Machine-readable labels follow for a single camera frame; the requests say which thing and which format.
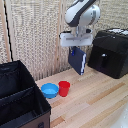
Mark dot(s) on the black box appliance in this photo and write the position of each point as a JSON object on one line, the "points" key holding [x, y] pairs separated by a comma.
{"points": [[110, 53]]}

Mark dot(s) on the blue plastic bowl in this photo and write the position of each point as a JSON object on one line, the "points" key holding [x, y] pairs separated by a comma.
{"points": [[50, 90]]}

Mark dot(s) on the dark blue book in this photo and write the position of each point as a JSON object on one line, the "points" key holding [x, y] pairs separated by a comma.
{"points": [[78, 60]]}

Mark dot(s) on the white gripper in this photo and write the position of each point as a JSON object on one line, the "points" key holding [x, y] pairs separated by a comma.
{"points": [[76, 39]]}

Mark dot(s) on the red plastic cup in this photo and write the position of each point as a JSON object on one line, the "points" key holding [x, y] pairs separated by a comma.
{"points": [[64, 88]]}

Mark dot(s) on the black fabric storage bin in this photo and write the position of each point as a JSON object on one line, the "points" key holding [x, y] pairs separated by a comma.
{"points": [[18, 100]]}

